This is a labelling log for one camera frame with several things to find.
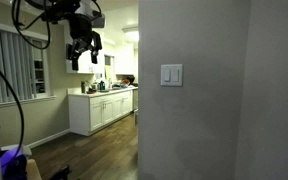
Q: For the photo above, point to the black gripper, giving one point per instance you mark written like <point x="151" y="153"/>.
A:
<point x="80" y="28"/>

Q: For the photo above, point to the white rocker switch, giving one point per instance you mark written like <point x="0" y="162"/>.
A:
<point x="167" y="75"/>
<point x="175" y="75"/>

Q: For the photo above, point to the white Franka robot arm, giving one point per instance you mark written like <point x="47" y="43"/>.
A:
<point x="55" y="11"/>

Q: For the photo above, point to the purple lit robot base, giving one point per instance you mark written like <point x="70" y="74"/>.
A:
<point x="12" y="163"/>

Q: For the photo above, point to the round ceiling light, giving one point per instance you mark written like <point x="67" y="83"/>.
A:
<point x="131" y="33"/>

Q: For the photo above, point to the white upper kitchen cabinet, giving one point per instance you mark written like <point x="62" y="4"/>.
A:
<point x="85" y="65"/>

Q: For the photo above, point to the white kitchen cabinet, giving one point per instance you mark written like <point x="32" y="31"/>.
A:
<point x="85" y="65"/>
<point x="100" y="111"/>

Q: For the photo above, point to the small kitchen window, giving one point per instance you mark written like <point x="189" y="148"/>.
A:
<point x="107" y="60"/>

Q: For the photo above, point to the dark tall bottle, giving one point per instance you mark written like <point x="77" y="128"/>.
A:
<point x="83" y="87"/>

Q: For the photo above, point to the teal soap bottle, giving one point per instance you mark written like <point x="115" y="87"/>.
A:
<point x="101" y="86"/>

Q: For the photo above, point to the dark small bowl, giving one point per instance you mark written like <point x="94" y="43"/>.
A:
<point x="91" y="90"/>

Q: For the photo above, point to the red countertop items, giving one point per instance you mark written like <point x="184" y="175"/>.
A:
<point x="125" y="81"/>

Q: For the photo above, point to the white framed window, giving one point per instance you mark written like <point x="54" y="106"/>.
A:
<point x="39" y="70"/>

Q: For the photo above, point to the white lower kitchen cabinet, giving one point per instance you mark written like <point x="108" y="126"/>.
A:
<point x="100" y="111"/>

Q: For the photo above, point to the white vertical window blinds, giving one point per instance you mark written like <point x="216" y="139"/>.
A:
<point x="7" y="66"/>

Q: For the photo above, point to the white baseboard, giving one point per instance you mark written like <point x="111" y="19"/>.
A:
<point x="49" y="138"/>

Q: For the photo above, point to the black floor object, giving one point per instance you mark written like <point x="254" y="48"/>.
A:
<point x="61" y="173"/>

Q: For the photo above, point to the tan cardboard box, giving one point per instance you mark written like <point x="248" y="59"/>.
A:
<point x="34" y="170"/>

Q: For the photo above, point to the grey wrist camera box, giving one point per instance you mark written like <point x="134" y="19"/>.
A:
<point x="97" y="20"/>

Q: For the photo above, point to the white corner wall cabinet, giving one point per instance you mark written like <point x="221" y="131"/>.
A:
<point x="124" y="60"/>

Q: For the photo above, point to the white double switch plate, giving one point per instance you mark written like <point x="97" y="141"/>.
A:
<point x="171" y="75"/>

